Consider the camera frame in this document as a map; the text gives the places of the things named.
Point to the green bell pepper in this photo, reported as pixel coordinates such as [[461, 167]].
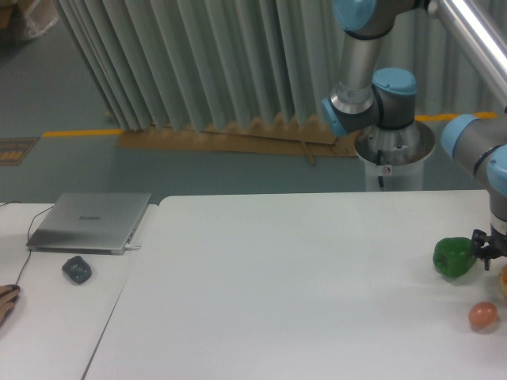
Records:
[[452, 256]]

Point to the dark grey controller device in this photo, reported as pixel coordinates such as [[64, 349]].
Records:
[[77, 270]]

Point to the cardboard boxes in corner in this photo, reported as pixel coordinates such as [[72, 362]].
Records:
[[26, 20]]

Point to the brown egg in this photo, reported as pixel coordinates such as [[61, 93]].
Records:
[[482, 315]]

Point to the pale green pleated curtain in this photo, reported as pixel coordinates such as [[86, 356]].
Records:
[[174, 63]]

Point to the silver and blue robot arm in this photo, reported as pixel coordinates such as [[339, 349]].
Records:
[[378, 106]]

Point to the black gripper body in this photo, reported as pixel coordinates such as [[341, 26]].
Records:
[[497, 244]]

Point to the orange bread piece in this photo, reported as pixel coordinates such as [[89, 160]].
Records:
[[502, 279]]

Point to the person's hand on mouse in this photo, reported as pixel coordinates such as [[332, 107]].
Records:
[[8, 301]]

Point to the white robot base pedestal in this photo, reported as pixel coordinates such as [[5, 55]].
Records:
[[394, 160]]

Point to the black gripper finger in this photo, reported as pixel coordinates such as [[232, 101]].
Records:
[[480, 247]]

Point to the silver closed laptop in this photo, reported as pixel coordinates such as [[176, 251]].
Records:
[[90, 223]]

